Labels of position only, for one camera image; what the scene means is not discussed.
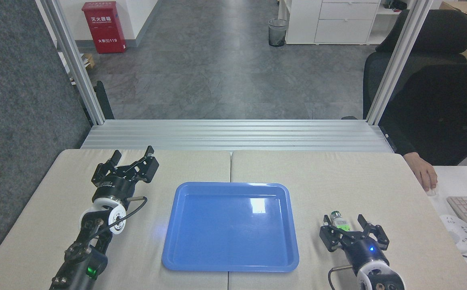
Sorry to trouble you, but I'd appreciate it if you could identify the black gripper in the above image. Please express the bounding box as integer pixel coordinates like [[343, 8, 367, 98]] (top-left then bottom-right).
[[319, 214, 391, 277], [92, 146, 160, 203]]

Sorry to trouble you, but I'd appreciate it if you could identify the green and clear switch part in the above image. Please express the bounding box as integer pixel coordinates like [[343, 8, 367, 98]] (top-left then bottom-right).
[[329, 209, 352, 232]]

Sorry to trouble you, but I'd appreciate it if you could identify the blue plastic tray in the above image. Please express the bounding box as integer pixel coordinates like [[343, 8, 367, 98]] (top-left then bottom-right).
[[161, 182, 300, 272]]

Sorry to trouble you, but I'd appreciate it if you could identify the person's hand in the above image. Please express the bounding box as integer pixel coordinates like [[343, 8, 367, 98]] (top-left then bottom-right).
[[403, 152, 439, 192]]

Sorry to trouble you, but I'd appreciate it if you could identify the black panel foot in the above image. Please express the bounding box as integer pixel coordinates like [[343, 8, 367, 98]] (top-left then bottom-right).
[[81, 80, 115, 120]]

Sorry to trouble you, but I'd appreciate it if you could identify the white desk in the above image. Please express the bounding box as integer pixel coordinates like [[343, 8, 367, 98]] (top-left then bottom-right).
[[408, 165, 467, 290]]

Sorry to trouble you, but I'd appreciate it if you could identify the white power strip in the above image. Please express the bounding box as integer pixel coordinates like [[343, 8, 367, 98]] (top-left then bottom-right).
[[439, 214, 467, 253]]

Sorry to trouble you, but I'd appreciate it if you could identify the grey felt partition panel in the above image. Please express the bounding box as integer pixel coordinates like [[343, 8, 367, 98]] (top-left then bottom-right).
[[0, 0, 93, 279]]

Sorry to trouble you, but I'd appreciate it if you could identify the red fire extinguisher box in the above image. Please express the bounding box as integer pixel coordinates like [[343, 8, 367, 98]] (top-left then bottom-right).
[[82, 1, 127, 54]]

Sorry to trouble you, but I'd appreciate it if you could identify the person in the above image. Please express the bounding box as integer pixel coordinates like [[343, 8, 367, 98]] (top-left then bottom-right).
[[380, 56, 467, 166]]

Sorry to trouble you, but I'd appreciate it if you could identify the mesh waste bin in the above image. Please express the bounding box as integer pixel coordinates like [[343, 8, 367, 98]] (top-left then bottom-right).
[[268, 18, 288, 47]]

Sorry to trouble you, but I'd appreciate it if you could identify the white drawer cabinet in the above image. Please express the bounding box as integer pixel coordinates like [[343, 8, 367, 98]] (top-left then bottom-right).
[[278, 0, 404, 45]]

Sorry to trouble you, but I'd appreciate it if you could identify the black office chair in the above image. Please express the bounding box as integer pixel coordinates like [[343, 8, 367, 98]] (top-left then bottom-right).
[[363, 9, 467, 120]]

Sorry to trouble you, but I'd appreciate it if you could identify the silver aluminium rail platform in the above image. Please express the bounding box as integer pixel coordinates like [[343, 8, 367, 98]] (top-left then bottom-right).
[[80, 119, 395, 153]]

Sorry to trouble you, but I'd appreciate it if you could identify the silver aluminium post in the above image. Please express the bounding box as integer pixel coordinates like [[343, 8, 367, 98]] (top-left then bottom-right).
[[365, 0, 434, 126], [35, 0, 106, 126]]

